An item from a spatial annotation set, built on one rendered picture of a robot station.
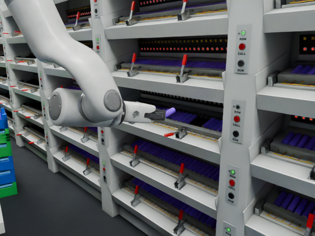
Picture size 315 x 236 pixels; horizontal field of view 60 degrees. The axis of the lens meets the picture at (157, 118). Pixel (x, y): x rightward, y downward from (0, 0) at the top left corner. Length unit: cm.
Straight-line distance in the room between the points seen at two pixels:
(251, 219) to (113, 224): 74
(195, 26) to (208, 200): 56
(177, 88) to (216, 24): 24
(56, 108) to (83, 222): 93
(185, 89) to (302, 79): 34
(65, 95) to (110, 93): 10
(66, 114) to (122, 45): 73
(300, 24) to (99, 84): 46
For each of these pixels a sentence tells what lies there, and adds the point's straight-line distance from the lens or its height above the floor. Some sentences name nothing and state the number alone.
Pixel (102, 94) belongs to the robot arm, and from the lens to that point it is 56.
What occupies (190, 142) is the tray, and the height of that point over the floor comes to 52.
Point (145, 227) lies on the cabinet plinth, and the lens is 134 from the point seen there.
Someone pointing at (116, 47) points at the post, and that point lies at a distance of 126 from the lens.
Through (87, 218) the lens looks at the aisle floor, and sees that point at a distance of 149.
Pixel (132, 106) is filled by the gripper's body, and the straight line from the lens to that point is 69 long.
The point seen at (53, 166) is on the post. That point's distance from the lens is 201.
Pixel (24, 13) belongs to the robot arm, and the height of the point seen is 89.
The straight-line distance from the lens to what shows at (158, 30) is 98.
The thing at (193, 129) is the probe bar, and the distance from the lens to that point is 95.
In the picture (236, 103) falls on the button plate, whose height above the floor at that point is 68.
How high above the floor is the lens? 82
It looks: 14 degrees down
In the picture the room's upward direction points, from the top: straight up
